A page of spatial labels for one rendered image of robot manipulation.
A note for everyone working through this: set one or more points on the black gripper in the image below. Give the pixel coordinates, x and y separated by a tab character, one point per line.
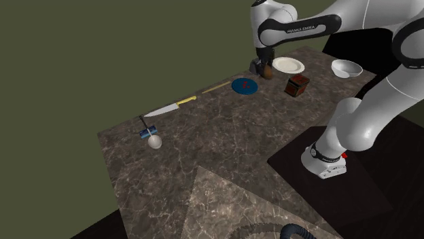
265	53

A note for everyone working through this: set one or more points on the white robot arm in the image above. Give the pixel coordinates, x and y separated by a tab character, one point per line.
371	109

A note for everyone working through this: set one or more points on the small brown bottle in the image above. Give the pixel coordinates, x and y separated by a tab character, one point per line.
268	71

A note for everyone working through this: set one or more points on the white plate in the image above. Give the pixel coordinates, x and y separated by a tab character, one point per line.
288	65

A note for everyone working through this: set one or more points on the blue disc with red mark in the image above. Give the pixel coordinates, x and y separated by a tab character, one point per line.
244	86

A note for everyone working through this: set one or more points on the red and brown box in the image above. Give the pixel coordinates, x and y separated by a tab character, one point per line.
296	85

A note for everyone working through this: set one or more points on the thin yellow stick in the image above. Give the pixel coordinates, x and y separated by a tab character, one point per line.
216	87

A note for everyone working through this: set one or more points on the white bowl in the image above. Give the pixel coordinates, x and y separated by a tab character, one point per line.
346	69

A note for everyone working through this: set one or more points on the small blue block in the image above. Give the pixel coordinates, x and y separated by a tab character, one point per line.
144	133

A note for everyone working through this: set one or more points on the dark robot stand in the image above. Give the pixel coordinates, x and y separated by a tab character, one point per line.
357	198

